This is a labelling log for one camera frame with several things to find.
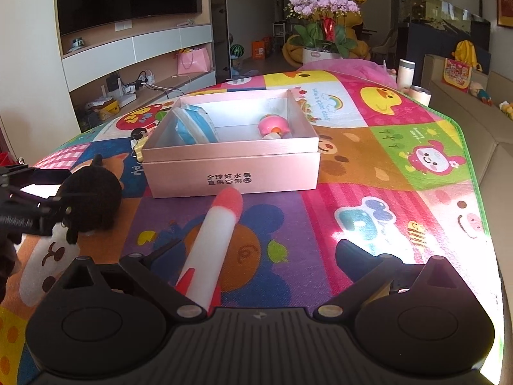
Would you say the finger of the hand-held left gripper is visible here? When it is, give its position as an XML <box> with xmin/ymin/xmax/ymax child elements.
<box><xmin>0</xmin><ymin>166</ymin><xmax>73</xmax><ymax>189</ymax></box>
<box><xmin>0</xmin><ymin>190</ymin><xmax>75</xmax><ymax>219</ymax></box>

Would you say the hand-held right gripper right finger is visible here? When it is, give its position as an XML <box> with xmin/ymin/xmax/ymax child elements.
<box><xmin>313</xmin><ymin>238</ymin><xmax>466</xmax><ymax>323</ymax></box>

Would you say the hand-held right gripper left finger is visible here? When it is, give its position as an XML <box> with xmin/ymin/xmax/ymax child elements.
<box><xmin>52</xmin><ymin>238</ymin><xmax>203</xmax><ymax>323</ymax></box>

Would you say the black plush toy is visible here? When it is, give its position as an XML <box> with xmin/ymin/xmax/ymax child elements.
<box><xmin>56</xmin><ymin>154</ymin><xmax>123</xmax><ymax>245</ymax></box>

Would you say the white and red toy rocket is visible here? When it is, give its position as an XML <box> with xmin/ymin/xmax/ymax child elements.
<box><xmin>174</xmin><ymin>190</ymin><xmax>244</xmax><ymax>315</ymax></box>

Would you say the pink cardboard box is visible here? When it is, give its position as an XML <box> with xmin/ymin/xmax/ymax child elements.
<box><xmin>140</xmin><ymin>88</ymin><xmax>321</xmax><ymax>199</ymax></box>

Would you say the pink pig toy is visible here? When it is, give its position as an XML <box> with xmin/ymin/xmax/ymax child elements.
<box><xmin>257</xmin><ymin>114</ymin><xmax>292</xmax><ymax>140</ymax></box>

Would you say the blue wet wipes packet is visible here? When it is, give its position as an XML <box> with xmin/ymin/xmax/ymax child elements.
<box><xmin>174</xmin><ymin>104</ymin><xmax>220</xmax><ymax>145</ymax></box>

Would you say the colourful cartoon play mat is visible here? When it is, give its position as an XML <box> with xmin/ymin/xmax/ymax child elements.
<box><xmin>0</xmin><ymin>68</ymin><xmax>492</xmax><ymax>385</ymax></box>

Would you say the black set-top box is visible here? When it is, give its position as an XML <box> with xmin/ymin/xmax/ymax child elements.
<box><xmin>106</xmin><ymin>72</ymin><xmax>123</xmax><ymax>99</ymax></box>

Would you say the beige sofa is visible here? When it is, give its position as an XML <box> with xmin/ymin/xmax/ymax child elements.
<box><xmin>423</xmin><ymin>54</ymin><xmax>513</xmax><ymax>385</ymax></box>

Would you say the steel cup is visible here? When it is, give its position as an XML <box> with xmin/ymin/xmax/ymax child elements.
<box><xmin>408</xmin><ymin>85</ymin><xmax>433</xmax><ymax>106</ymax></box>

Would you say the pink gauze cloth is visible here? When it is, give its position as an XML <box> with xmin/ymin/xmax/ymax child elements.
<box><xmin>300</xmin><ymin>58</ymin><xmax>397</xmax><ymax>89</ymax></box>

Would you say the white thermos bottle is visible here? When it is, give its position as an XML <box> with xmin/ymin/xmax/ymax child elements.
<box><xmin>398</xmin><ymin>58</ymin><xmax>414</xmax><ymax>90</ymax></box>

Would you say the pink gift bag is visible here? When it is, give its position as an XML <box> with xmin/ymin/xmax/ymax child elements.
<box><xmin>177</xmin><ymin>47</ymin><xmax>211</xmax><ymax>75</ymax></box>

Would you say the small plush toy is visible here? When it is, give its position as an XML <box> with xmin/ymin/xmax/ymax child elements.
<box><xmin>469</xmin><ymin>81</ymin><xmax>493</xmax><ymax>107</ymax></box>

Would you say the colourful cartoon bag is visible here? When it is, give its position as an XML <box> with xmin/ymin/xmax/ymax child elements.
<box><xmin>442</xmin><ymin>58</ymin><xmax>473</xmax><ymax>93</ymax></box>

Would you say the grey chair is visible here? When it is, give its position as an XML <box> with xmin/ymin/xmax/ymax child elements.
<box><xmin>377</xmin><ymin>28</ymin><xmax>405</xmax><ymax>63</ymax></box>

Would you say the potted pink orchid plant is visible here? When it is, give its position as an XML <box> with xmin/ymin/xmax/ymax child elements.
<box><xmin>284</xmin><ymin>0</ymin><xmax>361</xmax><ymax>65</ymax></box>

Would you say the dark sideboard cabinet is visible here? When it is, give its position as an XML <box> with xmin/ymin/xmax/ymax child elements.
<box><xmin>409</xmin><ymin>20</ymin><xmax>492</xmax><ymax>89</ymax></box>

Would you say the yellow backpack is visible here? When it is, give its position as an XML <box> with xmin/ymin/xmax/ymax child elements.
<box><xmin>454</xmin><ymin>40</ymin><xmax>482</xmax><ymax>69</ymax></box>

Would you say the white and wood wall cabinet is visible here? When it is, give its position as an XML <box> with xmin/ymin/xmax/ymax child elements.
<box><xmin>54</xmin><ymin>0</ymin><xmax>217</xmax><ymax>133</ymax></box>

